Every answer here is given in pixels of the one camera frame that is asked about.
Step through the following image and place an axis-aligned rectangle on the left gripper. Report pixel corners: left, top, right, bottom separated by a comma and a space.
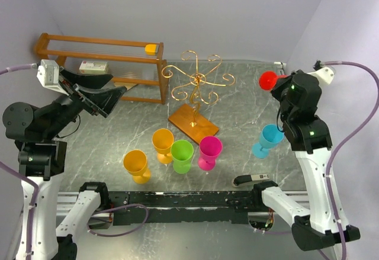
43, 65, 126, 137

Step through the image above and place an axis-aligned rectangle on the orange wine glass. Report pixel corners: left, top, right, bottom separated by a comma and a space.
152, 129, 174, 164
123, 150, 151, 184

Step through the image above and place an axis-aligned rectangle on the red wine glass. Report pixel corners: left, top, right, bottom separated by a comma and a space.
259, 71, 287, 91

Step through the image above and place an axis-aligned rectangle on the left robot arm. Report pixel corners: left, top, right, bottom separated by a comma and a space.
2, 68, 126, 259

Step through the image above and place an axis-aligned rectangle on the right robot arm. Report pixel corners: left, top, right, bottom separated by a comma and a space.
251, 67, 361, 251

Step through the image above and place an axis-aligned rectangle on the wooden shelf rack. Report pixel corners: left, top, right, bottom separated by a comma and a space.
33, 33, 169, 104

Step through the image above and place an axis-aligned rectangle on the green wine glass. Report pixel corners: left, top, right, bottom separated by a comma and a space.
171, 140, 194, 174

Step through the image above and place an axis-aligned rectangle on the pink wine glass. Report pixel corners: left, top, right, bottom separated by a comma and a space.
198, 136, 223, 171

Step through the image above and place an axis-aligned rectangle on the blue wine glass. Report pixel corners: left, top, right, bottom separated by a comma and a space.
252, 124, 284, 159

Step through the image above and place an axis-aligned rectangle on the white box on shelf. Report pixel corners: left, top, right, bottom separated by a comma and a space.
79, 60, 109, 75

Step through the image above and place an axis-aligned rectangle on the yellow block on shelf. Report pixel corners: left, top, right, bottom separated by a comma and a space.
144, 44, 159, 56

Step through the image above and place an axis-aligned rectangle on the black white stapler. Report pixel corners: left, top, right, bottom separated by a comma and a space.
232, 174, 270, 188

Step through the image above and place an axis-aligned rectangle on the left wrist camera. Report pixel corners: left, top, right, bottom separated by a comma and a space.
37, 59, 63, 93

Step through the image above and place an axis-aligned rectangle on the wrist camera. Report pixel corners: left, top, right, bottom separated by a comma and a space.
311, 60, 336, 88
37, 59, 63, 93

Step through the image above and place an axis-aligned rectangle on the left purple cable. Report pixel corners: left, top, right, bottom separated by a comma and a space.
0, 63, 39, 76

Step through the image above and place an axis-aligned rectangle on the gold wire glass rack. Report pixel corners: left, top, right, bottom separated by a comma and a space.
161, 50, 236, 144

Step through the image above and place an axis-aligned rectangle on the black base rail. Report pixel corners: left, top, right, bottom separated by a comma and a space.
73, 190, 279, 227

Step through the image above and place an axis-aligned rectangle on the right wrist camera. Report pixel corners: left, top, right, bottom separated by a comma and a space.
311, 60, 336, 88

